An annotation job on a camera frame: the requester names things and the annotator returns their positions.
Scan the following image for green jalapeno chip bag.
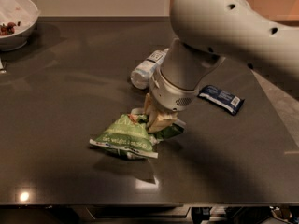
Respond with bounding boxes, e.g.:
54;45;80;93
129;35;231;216
90;108;186;160

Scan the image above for dark blue snack bar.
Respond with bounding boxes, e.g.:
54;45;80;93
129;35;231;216
198;85;244;115

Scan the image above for white bowl with fruit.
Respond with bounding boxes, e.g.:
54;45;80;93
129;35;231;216
0;0;40;51

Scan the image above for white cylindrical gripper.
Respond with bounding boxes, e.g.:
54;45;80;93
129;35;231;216
144;67;199;133

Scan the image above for clear plastic water bottle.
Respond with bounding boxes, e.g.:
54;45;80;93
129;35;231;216
130;49;168;90

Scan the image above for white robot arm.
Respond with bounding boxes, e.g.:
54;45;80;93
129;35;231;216
144;0;299;133

